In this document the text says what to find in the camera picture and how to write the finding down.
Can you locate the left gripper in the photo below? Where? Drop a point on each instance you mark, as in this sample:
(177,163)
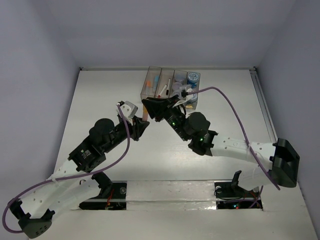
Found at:
(137,127)

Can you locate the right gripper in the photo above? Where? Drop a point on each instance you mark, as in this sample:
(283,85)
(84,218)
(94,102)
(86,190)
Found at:
(160,108)

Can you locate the orange highlighter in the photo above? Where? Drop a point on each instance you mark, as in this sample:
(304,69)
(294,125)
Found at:
(145,116)

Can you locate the red whiteboard marker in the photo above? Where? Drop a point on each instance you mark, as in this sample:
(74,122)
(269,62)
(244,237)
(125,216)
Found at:
(162,91)

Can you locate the black whiteboard marker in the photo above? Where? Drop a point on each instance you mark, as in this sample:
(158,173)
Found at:
(168,86)

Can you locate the blue paint jar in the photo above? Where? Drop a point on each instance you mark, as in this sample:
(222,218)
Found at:
(193,79)
(193,98)

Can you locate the clear pencil-shaped highlighter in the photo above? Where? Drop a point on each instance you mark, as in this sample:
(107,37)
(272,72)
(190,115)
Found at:
(149,91)

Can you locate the paperclip jar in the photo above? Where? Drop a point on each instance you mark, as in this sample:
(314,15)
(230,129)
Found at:
(176,85)

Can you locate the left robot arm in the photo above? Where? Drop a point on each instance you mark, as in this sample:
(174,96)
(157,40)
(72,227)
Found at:
(77,179)

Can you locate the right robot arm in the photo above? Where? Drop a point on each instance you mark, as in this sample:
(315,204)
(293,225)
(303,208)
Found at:
(278,162)

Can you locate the transparent drawer bin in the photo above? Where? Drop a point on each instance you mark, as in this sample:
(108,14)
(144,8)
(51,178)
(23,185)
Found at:
(151,82)
(178,76)
(164,83)
(193,106)

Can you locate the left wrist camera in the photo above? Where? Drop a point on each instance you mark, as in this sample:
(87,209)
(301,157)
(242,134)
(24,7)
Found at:
(128,109)

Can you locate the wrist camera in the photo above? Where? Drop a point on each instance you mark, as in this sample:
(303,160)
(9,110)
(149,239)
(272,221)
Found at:
(128,109)
(183,95)

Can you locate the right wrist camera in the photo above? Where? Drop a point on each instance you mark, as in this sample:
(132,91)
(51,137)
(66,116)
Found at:
(183,95)

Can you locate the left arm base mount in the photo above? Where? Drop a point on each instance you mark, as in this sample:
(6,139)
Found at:
(111,197)

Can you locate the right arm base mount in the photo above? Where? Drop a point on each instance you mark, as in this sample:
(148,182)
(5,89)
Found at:
(229,196)

